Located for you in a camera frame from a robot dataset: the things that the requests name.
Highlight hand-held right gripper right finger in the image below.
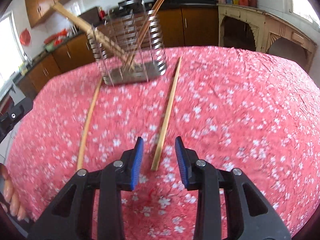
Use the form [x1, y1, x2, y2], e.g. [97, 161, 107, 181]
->
[174, 136, 292, 240]

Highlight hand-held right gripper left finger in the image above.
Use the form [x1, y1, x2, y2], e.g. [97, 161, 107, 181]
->
[27, 137, 145, 240]

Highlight steel wire chopstick holder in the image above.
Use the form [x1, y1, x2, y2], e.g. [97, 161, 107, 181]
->
[87, 0, 168, 86]

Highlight person's left hand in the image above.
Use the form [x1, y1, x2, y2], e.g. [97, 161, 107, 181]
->
[0, 163, 27, 221]

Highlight bright window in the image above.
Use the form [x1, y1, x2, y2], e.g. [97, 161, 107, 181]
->
[0, 12, 26, 86]
[289, 0, 320, 23]

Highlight green plastic basin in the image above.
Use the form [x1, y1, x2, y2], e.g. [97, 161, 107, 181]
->
[44, 42, 58, 53]

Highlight pink floral tablecloth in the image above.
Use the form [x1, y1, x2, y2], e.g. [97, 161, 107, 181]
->
[5, 45, 320, 240]

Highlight red plastic containers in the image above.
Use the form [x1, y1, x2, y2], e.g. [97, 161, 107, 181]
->
[43, 28, 69, 46]

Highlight wooden base kitchen cabinets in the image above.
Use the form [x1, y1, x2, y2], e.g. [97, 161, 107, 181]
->
[15, 4, 221, 98]

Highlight black kitchen countertop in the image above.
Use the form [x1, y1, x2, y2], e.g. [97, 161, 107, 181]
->
[14, 0, 218, 85]

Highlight cream wooden side cabinet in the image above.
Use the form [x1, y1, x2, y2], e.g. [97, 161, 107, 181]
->
[217, 3, 318, 72]

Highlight red wall ornament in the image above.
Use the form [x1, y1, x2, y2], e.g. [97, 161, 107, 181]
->
[19, 29, 32, 46]

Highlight wooden wall cabinets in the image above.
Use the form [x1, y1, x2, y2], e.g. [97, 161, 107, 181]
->
[24, 0, 100, 28]

